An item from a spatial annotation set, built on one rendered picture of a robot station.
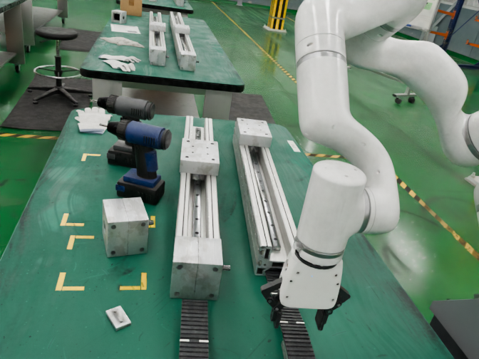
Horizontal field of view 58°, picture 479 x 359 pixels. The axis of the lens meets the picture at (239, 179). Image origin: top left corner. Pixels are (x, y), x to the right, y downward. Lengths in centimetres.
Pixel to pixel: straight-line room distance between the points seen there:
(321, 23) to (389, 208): 34
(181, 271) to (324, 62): 48
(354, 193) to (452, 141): 49
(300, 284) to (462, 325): 41
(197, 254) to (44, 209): 48
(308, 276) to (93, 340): 40
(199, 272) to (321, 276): 26
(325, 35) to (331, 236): 35
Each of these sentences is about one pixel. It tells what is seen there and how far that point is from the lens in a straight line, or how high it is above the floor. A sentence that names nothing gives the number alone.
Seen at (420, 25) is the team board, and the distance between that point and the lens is 635.
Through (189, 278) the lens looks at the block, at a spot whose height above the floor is 83.
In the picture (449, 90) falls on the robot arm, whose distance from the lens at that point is 103.
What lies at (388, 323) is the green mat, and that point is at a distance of 103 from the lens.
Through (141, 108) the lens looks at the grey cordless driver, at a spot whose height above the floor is 98.
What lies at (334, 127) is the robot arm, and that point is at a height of 120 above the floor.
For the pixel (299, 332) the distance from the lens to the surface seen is 88.
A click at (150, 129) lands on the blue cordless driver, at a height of 99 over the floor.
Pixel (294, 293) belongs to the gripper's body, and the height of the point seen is 93.
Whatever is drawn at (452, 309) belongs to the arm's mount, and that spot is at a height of 83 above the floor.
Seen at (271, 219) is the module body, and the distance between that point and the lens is 113.
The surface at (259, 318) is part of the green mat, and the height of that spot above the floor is 78.
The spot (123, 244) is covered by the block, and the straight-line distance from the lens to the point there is 102.
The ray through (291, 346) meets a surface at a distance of 85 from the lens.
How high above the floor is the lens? 142
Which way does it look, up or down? 27 degrees down
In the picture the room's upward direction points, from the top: 10 degrees clockwise
